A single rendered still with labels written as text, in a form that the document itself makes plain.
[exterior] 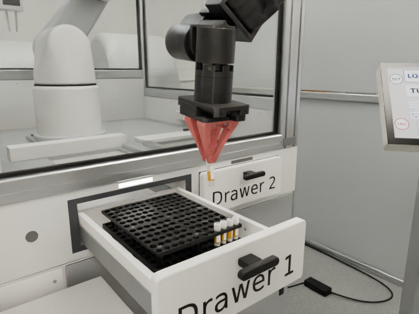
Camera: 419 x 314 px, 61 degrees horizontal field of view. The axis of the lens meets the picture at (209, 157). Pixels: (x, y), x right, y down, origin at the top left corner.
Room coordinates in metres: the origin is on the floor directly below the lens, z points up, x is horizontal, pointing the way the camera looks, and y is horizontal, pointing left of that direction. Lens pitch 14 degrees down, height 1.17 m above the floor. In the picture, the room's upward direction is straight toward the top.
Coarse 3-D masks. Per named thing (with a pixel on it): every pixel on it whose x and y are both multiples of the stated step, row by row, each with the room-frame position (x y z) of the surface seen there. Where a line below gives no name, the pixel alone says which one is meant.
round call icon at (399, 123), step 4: (396, 120) 1.08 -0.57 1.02; (400, 120) 1.07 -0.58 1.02; (404, 120) 1.07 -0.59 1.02; (408, 120) 1.07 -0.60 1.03; (396, 124) 1.07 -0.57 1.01; (400, 124) 1.07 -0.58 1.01; (404, 124) 1.06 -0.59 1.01; (408, 124) 1.06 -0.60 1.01; (396, 128) 1.06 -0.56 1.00; (400, 128) 1.06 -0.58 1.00; (404, 128) 1.06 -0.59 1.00; (408, 128) 1.05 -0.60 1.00
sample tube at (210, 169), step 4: (208, 164) 0.55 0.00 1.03; (212, 164) 0.55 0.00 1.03; (208, 168) 0.55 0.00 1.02; (212, 168) 0.55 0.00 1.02; (208, 172) 0.55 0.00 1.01; (212, 172) 0.55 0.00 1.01; (208, 176) 0.55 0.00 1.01; (212, 176) 0.55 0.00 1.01; (208, 180) 0.55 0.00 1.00; (212, 180) 0.55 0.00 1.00; (208, 184) 0.55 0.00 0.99; (212, 184) 0.54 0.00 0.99
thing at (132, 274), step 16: (160, 192) 0.79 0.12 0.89; (176, 192) 0.82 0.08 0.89; (96, 208) 0.69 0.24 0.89; (224, 208) 0.69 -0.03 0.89; (80, 224) 0.65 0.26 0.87; (96, 224) 0.61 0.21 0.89; (256, 224) 0.61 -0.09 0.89; (80, 240) 0.65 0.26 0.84; (96, 240) 0.59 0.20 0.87; (112, 240) 0.55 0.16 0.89; (96, 256) 0.59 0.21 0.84; (112, 256) 0.53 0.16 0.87; (128, 256) 0.49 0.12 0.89; (112, 272) 0.53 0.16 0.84; (128, 272) 0.48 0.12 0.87; (144, 272) 0.45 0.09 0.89; (128, 288) 0.48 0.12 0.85; (144, 288) 0.44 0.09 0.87; (144, 304) 0.44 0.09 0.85
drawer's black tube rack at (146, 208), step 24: (120, 216) 0.63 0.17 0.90; (144, 216) 0.64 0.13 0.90; (168, 216) 0.63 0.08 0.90; (192, 216) 0.64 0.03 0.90; (216, 216) 0.63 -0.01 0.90; (120, 240) 0.60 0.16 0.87; (144, 240) 0.53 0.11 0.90; (168, 240) 0.54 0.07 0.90; (144, 264) 0.53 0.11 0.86; (168, 264) 0.52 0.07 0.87
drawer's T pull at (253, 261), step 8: (248, 256) 0.46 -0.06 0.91; (256, 256) 0.46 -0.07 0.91; (272, 256) 0.46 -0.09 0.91; (240, 264) 0.45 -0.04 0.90; (248, 264) 0.44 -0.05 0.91; (256, 264) 0.44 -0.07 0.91; (264, 264) 0.44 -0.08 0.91; (272, 264) 0.45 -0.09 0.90; (240, 272) 0.42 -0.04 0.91; (248, 272) 0.42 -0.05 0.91; (256, 272) 0.43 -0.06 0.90
